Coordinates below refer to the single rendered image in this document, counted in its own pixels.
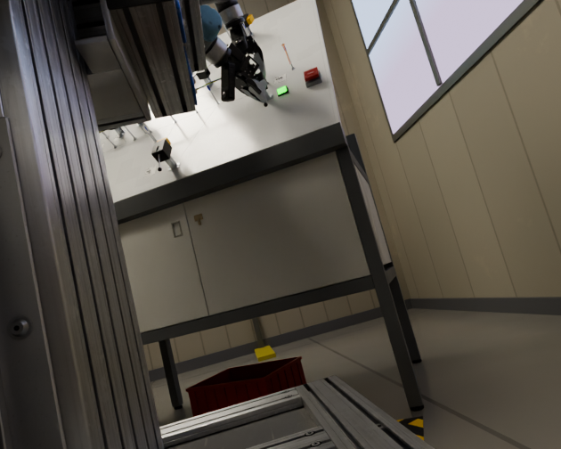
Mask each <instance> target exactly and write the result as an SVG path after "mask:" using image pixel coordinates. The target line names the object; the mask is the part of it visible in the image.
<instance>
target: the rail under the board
mask: <svg viewBox="0 0 561 449"><path fill-rule="evenodd" d="M346 146H348V144H347V141H346V136H345V132H344V129H343V127H342V126H341V124H340V123H338V124H336V125H333V126H330V127H326V128H323V129H321V130H318V131H315V132H313V133H310V134H308V135H303V136H301V137H298V138H296V139H293V140H290V141H288V142H285V143H281V144H278V145H276V146H273V147H271V148H268V149H265V150H263V151H259V152H256V153H253V154H251V155H248V156H246V157H243V158H240V159H236V160H234V161H231V162H228V163H225V164H223V165H221V166H218V167H213V168H211V169H209V170H206V171H203V172H200V173H198V174H196V175H193V176H188V177H186V178H184V179H181V180H178V181H175V182H173V183H171V184H166V185H163V186H161V187H159V188H156V189H153V190H150V191H148V192H144V193H141V194H138V195H136V196H134V197H131V198H128V199H125V200H122V201H119V202H116V203H114V208H115V212H116V217H117V220H118V225H120V224H123V223H125V222H128V221H131V220H134V219H136V218H138V217H141V216H146V215H148V214H151V213H154V212H157V211H160V210H162V209H165V208H170V207H173V206H175V205H178V204H181V203H184V202H185V201H188V200H193V199H196V198H198V197H201V196H204V195H207V194H209V193H212V192H217V191H220V190H222V189H225V188H228V187H231V186H234V185H235V184H240V183H243V182H246V181H248V180H251V179H254V178H257V177H259V176H264V175H267V174H270V173H272V172H275V171H278V170H281V169H283V168H285V167H290V166H293V165H296V164H298V163H301V162H304V161H307V160H309V159H314V158H317V157H320V156H322V155H325V154H328V153H331V152H333V151H335V150H337V149H340V148H343V147H346Z"/></svg>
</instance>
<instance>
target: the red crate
mask: <svg viewBox="0 0 561 449"><path fill-rule="evenodd" d="M301 359H302V356H298V357H292V358H287V359H281V360H276V361H270V362H265V363H255V364H250V365H243V366H238V367H232V368H228V369H226V370H224V371H221V372H219V373H217V374H216V375H214V376H212V377H210V378H208V379H206V380H202V381H201V382H199V383H197V384H195V385H193V386H191V387H189V388H186V389H185V390H186V392H188V394H189V398H190V402H191V409H192V414H193V417H195V416H198V415H201V414H204V413H207V412H212V411H216V410H219V409H222V408H225V407H228V406H231V405H235V404H240V403H243V402H246V401H249V400H252V399H255V398H258V397H261V396H267V395H270V394H273V393H276V392H279V391H282V390H285V389H289V388H294V387H297V386H300V385H304V384H306V380H305V375H304V371H303V367H302V364H301Z"/></svg>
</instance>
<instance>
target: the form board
mask: <svg viewBox="0 0 561 449"><path fill-rule="evenodd" d="M249 28H250V30H251V32H254V33H253V35H252V36H253V37H254V39H255V41H256V42H257V44H258V45H259V47H260V48H261V49H262V52H263V56H264V65H265V70H266V77H265V79H266V81H267V82H269V85H267V86H268V89H266V90H267V92H268V94H269V95H271V94H273V98H272V99H271V100H269V101H267V103H268V106H267V107H265V106H264V103H261V102H259V101H256V100H254V99H252V98H250V97H248V96H246V95H245V94H243V93H242V92H240V91H239V90H238V89H237V88H236V87H235V100H234V101H232V102H223V101H222V100H221V79H220V80H217V81H216V82H214V83H213V85H212V86H211V87H210V89H211V92H212V93H213V95H214V97H215V98H216V99H217V101H218V102H220V104H218V105H216V101H215V98H214V97H213V95H212V94H211V93H210V91H209V90H208V89H206V87H207V86H204V87H202V88H200V89H199V90H197V91H198V93H197V94H196V96H197V102H198V105H195V108H196V110H197V111H198V112H199V113H197V114H196V111H191V112H186V113H182V114H177V115H172V117H173V118H174V119H175V120H177V122H176V123H175V124H174V121H173V120H172V118H171V117H170V116H167V117H163V118H154V116H153V114H152V111H150V114H151V121H147V122H144V123H145V124H146V125H147V127H148V128H149V129H150V130H151V131H153V132H152V133H151V134H152V135H153V136H154V137H155V139H156V140H157V141H158V140H160V139H163V138H165V137H167V139H168V140H169V141H170V143H171V147H172V151H171V155H170V156H171V157H172V158H173V160H174V161H175V162H176V163H179V162H180V167H178V168H175V169H172V170H169V171H168V168H169V165H168V164H167V163H166V162H165V161H163V162H160V167H161V168H162V171H160V172H159V171H158V168H159V164H158V162H157V161H156V160H155V159H154V158H153V156H152V155H151V152H152V148H153V145H154V143H155V142H154V141H153V140H152V139H151V137H150V136H149V135H148V134H145V133H144V131H145V132H146V133H147V132H148V131H147V130H146V129H145V127H144V124H142V125H141V127H142V128H143V129H144V131H143V130H142V129H141V127H138V126H137V125H138V124H133V125H128V126H126V127H127V128H128V130H129V131H130V132H131V133H132V135H133V136H134V137H137V139H136V140H135V141H134V138H133V137H132V136H131V135H130V134H129V132H128V131H127V130H126V128H125V127H121V128H122V129H123V130H126V131H125V134H124V136H123V139H120V140H117V141H115V142H113V141H114V139H115V136H116V135H117V134H118V133H117V132H116V131H115V130H105V131H103V132H104V133H105V134H106V135H107V136H109V139H110V140H111V141H112V142H113V143H114V144H115V145H117V146H118V147H117V148H116V149H114V145H113V144H112V143H111V142H110V141H109V140H108V139H106V136H105V135H104V134H103V133H99V135H100V138H101V143H102V144H103V143H104V145H103V148H102V151H103V156H104V160H105V164H106V168H107V173H108V178H109V182H110V190H111V194H112V199H113V203H116V202H119V201H122V200H125V199H128V198H131V197H134V196H136V195H138V194H141V193H144V192H148V191H150V190H153V189H156V188H159V187H161V186H163V185H166V184H171V183H173V182H175V181H178V180H181V179H184V178H186V177H188V176H193V175H196V174H198V173H200V172H203V171H206V170H209V169H211V168H213V167H218V166H221V165H223V164H225V163H228V162H231V161H234V160H236V159H240V158H243V157H246V156H248V155H251V154H253V153H256V152H259V151H263V150H265V149H268V148H271V147H273V146H276V145H278V144H281V143H285V142H288V141H290V140H293V139H296V138H298V137H301V136H303V135H308V134H310V133H313V132H315V131H318V130H321V129H323V128H326V127H330V126H333V125H336V124H338V123H340V124H341V121H340V117H339V112H338V107H337V100H336V96H335V91H334V86H333V82H332V78H331V74H330V69H329V61H328V57H327V53H326V48H325V44H324V39H323V35H322V31H321V23H320V18H319V14H318V10H317V5H316V1H315V0H296V1H295V2H293V3H290V4H287V5H285V6H283V7H281V8H279V9H277V10H275V11H272V12H269V13H267V14H265V15H263V16H261V17H259V18H257V19H254V21H253V23H252V24H250V25H249ZM282 44H285V47H286V49H287V53H288V55H289V58H290V60H291V63H292V65H293V67H294V68H295V69H294V70H292V67H291V65H290V64H289V59H288V57H287V55H286V53H285V51H284V49H283V46H281V45H282ZM316 67H317V68H318V70H319V71H320V73H321V80H322V82H321V83H320V84H317V85H314V86H310V87H308V88H307V87H306V85H305V76H304V72H305V71H307V70H309V69H313V68H316ZM285 73H287V80H285V81H282V82H280V83H278V84H274V78H275V77H278V76H280V75H282V74H285ZM283 86H287V88H288V91H289V92H288V93H286V94H284V95H282V96H279V97H278V95H277V89H279V88H281V87H283ZM156 165H157V169H156V174H153V175H151V176H147V177H144V174H145V170H146V168H149V167H153V166H156Z"/></svg>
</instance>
